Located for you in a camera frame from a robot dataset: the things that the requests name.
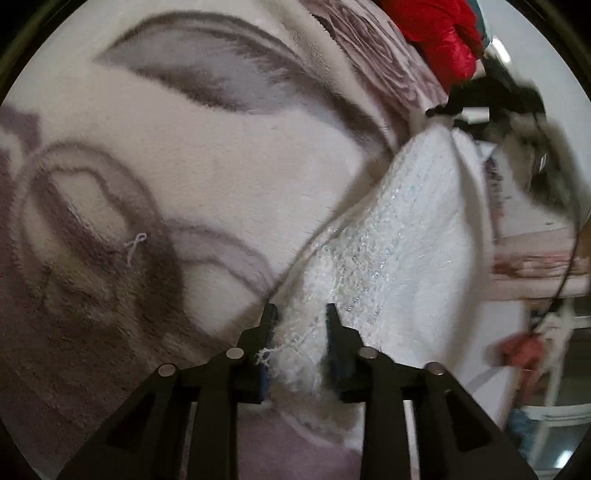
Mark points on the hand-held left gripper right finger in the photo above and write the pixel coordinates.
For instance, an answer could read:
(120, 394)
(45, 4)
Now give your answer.
(333, 337)

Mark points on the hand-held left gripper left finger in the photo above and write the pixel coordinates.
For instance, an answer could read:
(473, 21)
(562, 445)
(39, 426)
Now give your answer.
(268, 323)

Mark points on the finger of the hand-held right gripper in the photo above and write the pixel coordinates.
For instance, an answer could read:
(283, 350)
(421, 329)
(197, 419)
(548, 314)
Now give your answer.
(461, 99)

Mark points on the white knitted jacket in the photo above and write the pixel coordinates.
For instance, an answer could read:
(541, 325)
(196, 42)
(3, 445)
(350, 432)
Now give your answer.
(406, 240)

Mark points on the red jacket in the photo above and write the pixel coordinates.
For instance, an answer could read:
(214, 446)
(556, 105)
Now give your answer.
(438, 37)

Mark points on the floral plush blanket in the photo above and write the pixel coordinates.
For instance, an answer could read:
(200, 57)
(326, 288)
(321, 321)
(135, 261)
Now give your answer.
(184, 161)

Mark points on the red garment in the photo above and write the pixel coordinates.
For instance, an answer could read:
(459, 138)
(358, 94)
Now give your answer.
(521, 350)

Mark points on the teal garment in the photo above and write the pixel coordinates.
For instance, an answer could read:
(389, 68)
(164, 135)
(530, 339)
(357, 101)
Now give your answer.
(519, 431)

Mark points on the white shelf rack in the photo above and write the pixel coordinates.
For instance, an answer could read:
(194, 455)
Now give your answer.
(558, 360)

